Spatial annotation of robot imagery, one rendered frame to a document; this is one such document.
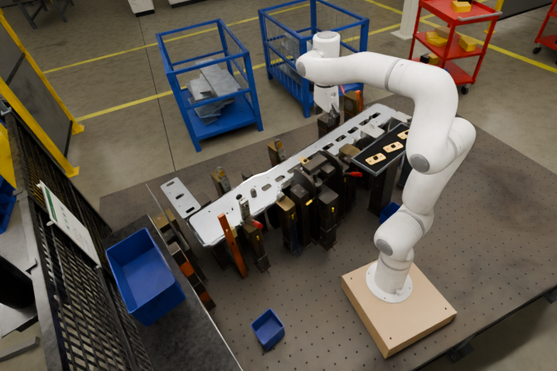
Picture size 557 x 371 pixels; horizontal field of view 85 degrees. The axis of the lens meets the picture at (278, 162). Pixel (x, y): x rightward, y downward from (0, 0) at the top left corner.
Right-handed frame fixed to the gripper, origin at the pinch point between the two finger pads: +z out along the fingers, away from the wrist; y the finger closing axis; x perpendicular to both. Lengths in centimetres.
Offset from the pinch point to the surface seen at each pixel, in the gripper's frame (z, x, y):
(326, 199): 34.8, 5.3, -10.7
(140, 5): 135, 11, 792
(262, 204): 43, 29, 8
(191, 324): 40, 73, -29
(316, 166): 24.5, 4.2, -0.1
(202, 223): 44, 58, 13
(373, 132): 32, -38, 12
